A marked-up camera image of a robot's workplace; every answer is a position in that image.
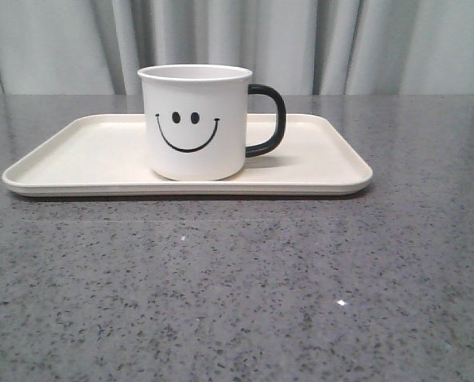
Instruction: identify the white smiley mug black handle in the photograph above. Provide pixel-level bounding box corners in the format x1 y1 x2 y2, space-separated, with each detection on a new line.
138 64 286 181

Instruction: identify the cream rectangular plastic tray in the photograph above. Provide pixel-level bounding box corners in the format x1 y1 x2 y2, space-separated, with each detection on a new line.
2 114 373 197

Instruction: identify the grey pleated curtain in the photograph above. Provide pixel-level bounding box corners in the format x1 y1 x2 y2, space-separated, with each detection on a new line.
0 1 474 95

